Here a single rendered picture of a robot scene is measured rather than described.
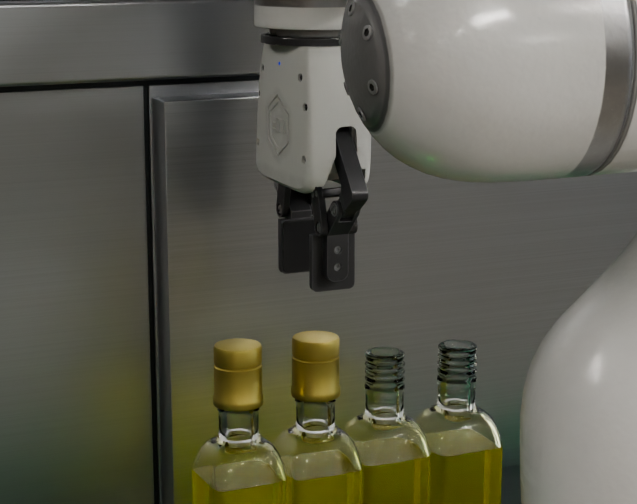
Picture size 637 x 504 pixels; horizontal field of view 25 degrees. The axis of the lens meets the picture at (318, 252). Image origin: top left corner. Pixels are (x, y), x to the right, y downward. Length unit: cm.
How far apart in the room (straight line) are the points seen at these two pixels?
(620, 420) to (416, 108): 14
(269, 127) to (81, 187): 18
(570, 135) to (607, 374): 10
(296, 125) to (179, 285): 21
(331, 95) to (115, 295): 28
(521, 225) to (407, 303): 12
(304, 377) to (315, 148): 17
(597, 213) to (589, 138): 76
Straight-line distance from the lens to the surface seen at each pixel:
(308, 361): 103
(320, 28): 96
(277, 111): 100
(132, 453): 119
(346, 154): 96
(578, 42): 52
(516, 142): 52
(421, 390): 124
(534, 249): 126
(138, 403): 118
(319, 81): 96
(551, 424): 58
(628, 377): 56
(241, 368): 101
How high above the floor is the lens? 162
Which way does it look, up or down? 13 degrees down
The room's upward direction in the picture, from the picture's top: straight up
